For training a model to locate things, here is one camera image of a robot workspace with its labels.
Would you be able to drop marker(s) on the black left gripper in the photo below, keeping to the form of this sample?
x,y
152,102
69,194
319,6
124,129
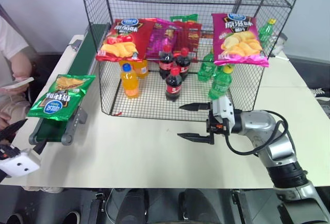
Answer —
x,y
7,150

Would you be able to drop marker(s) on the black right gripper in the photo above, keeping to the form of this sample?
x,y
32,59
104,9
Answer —
x,y
217,128

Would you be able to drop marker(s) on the white smartphone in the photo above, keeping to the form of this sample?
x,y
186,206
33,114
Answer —
x,y
18,83

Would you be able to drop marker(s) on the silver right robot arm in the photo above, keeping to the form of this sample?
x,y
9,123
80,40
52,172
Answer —
x,y
273,141

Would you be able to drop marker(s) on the person's bare forearm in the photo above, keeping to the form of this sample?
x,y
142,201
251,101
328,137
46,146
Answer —
x,y
20,64

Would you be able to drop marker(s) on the green belt conveyor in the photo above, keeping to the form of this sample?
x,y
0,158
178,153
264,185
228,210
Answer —
x,y
77,61

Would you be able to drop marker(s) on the cola bottle red cap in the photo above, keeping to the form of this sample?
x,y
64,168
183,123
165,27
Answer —
x,y
183,65
165,63
173,86

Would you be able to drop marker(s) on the green soda bottle yellow cap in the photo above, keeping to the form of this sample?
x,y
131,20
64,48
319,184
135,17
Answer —
x,y
266,32
220,85

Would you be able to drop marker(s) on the green potato chip bag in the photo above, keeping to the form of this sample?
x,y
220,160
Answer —
x,y
60,97

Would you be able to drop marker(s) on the white sneaker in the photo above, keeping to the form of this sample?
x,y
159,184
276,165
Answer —
x,y
51,189

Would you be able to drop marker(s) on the orange soda bottle blue cap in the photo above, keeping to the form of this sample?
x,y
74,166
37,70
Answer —
x,y
130,82

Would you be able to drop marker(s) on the black shoe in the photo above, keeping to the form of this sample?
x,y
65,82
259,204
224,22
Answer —
x,y
16,217
71,217

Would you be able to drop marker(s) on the small red tie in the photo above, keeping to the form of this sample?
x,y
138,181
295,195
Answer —
x,y
116,113

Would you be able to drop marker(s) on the dark red snack bag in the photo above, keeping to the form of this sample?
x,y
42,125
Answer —
x,y
189,34

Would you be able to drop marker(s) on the magenta potato chip bag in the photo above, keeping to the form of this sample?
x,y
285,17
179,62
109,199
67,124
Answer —
x,y
238,41

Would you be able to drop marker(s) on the purple foil snack bag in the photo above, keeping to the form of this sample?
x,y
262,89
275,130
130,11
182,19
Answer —
x,y
161,38

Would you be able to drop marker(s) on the person in white shirt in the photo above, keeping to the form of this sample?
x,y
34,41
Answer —
x,y
7,36

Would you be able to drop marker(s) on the green snack bag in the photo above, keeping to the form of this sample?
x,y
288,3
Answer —
x,y
184,18

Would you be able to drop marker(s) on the dark rounded shape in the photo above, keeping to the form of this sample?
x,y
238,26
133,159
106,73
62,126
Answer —
x,y
132,206

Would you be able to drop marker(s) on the red potato chip bag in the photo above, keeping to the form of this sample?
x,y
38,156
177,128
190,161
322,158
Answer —
x,y
126,34

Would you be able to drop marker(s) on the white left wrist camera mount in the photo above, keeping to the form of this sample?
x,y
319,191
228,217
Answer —
x,y
19,164

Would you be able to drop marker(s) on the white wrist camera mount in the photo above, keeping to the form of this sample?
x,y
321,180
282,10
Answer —
x,y
223,108
19,164

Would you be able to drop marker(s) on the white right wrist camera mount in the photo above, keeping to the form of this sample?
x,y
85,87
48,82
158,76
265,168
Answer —
x,y
223,108

